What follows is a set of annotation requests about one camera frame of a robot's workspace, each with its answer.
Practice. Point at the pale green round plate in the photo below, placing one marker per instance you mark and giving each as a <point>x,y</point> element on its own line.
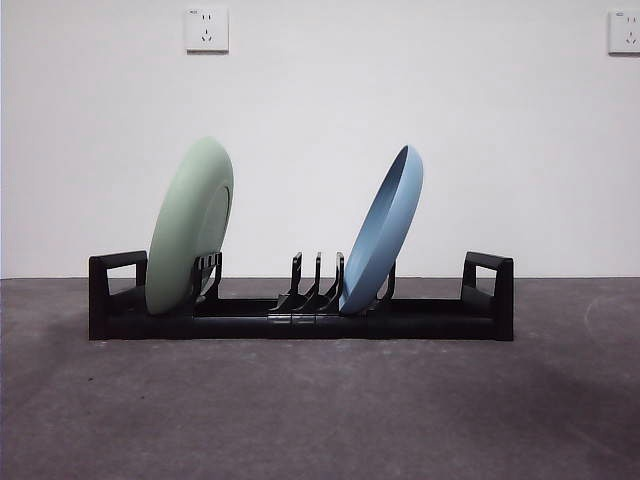
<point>185,230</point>

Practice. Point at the black plate rack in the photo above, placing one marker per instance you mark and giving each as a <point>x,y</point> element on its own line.
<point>97,310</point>

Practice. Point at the blue round plate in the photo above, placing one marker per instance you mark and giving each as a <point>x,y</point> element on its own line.
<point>380,240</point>

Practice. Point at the white wall socket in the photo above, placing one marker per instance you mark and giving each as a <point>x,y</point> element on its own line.
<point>625,32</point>
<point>208,29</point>

